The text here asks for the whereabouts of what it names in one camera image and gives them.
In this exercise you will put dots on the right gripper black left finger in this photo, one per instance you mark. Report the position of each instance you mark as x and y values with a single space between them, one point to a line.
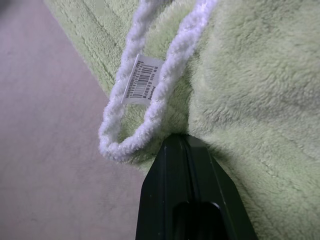
160 195

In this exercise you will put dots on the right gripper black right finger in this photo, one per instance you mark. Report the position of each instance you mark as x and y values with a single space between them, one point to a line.
220 200

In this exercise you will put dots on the green towel with white trim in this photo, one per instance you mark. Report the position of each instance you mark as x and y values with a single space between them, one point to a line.
250 87

